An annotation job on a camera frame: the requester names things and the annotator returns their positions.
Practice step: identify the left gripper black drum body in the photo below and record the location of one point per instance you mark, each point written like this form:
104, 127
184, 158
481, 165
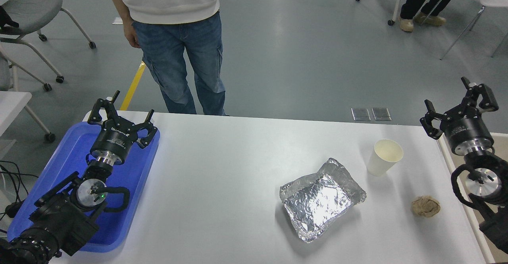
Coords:
113, 143

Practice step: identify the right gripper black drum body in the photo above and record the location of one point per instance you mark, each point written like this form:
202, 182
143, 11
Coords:
468, 131

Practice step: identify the white paper cup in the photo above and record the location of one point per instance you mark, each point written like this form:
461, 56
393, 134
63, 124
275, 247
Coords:
381, 164

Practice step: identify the standing person's right hand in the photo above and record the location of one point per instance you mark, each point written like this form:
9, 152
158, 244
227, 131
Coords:
131, 33

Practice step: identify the blue plastic tray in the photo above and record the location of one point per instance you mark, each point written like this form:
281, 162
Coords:
131, 176

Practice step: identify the metal floor plate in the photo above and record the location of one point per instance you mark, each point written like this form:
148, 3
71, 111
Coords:
381, 114
360, 114

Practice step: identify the grey wheeled chair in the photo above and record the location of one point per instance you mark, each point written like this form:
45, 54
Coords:
35, 59
31, 8

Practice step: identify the crumpled tan paper ball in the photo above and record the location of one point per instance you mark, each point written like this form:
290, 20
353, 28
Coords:
425, 206

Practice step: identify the white side table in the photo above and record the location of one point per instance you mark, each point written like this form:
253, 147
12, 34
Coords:
12, 105

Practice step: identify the standing person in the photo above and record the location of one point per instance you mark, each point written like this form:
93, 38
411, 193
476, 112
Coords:
178, 49

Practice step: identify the large pale bin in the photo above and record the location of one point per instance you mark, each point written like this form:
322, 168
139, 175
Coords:
475, 224

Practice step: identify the white-framed wheeled chair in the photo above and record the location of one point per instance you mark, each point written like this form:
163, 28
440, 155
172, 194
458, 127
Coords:
391, 22

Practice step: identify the black power plug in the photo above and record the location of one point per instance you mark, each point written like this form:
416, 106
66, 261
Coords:
14, 209

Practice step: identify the crumpled foil tray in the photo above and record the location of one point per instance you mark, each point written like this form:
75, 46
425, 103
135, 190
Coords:
317, 204

